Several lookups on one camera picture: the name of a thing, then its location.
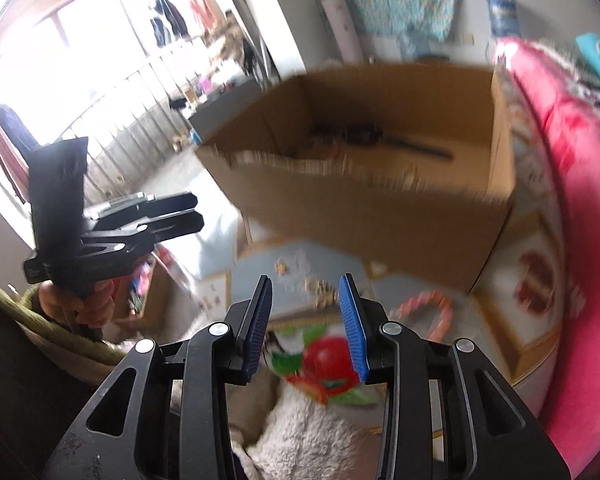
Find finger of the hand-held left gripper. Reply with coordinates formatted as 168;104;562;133
82;210;204;261
87;191;199;221

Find pink floral blanket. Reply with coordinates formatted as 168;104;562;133
495;35;600;466

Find dark hanging jacket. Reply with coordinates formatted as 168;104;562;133
147;0;191;48

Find small open carton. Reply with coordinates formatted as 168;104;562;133
115;250;191;331

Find person's left hand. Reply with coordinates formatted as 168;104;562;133
37;280;116;343

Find fruit print tablecloth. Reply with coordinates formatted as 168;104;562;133
230;125;566;406

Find pink hanging garment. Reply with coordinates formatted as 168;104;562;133
187;0;223;31

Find pile of household clutter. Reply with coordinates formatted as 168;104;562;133
215;10;256;76

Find orange bead bracelet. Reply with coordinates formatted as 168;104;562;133
392;291;453;343

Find dark grey cabinet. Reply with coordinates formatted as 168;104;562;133
187;77;281;146

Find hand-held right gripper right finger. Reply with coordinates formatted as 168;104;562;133
337;272;573;480

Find white paper roll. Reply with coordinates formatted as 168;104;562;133
321;0;363;63

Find brown cardboard box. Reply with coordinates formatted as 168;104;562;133
195;62;518;293

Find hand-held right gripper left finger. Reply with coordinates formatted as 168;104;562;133
42;275;274;480

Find white fleece robe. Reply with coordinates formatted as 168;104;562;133
230;385;381;480

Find blue water jug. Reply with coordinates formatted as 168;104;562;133
485;0;523;43

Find red striped garment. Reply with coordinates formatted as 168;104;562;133
0;102;46;201

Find black strap watch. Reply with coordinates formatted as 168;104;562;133
310;122;455;161

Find metal balcony railing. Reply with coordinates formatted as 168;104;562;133
65;55;261;186

